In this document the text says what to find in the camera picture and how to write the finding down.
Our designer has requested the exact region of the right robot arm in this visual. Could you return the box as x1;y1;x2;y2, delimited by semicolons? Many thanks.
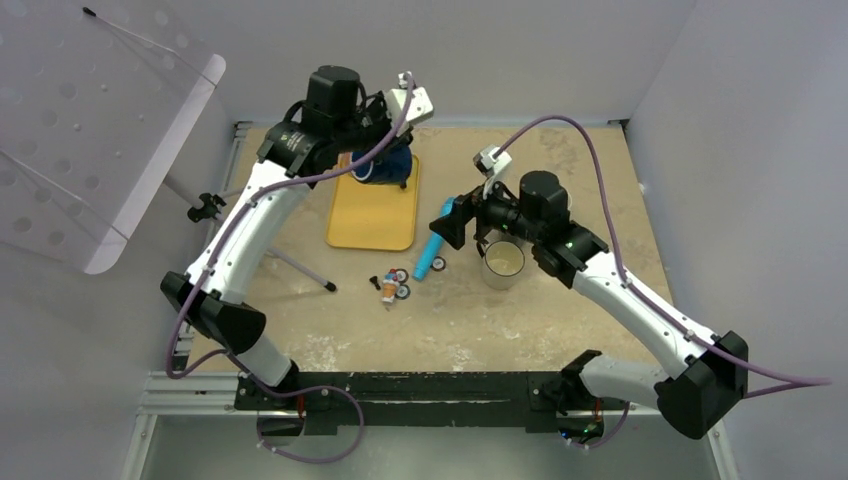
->
429;170;749;439

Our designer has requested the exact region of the ice cream cone toy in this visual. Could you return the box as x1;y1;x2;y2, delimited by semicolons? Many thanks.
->
381;271;401;305

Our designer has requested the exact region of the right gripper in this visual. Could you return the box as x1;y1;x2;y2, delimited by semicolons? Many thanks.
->
430;170;542;250

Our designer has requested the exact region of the cream mug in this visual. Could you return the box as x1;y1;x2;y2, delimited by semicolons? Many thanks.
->
481;240;526;290

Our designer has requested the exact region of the poker chip 50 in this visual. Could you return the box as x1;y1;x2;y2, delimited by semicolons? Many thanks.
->
395;284;411;300

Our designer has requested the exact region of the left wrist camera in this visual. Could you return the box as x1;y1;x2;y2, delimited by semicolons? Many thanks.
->
383;71;435;132

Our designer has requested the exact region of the white perforated panel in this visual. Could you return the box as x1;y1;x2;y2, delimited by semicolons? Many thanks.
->
1;1;226;275

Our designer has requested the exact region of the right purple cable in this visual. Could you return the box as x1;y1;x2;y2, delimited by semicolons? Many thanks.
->
496;115;833;452

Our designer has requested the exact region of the poker chip 100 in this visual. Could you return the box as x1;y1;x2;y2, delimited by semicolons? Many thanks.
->
391;269;409;284

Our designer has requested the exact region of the dark blue mug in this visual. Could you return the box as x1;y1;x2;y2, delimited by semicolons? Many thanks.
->
350;144;413;189

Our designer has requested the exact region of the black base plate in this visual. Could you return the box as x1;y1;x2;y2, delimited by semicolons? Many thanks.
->
234;371;625;438

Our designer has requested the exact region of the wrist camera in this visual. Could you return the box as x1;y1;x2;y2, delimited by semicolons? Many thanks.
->
473;145;512;199
383;71;435;132

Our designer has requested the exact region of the poker chip by microphone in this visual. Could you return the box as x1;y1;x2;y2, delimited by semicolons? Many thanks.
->
430;256;446;272

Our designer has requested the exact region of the yellow tray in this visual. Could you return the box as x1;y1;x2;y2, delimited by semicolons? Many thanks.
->
325;156;420;252

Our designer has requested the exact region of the tripod stand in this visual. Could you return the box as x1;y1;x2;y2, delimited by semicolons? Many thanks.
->
163;174;337;292

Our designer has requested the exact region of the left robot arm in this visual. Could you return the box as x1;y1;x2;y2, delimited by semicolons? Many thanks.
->
160;65;418;409

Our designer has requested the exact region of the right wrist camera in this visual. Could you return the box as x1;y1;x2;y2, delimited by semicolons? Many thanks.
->
473;145;512;199

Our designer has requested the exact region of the blue toy microphone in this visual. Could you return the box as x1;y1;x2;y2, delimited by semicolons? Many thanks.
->
412;197;455;281

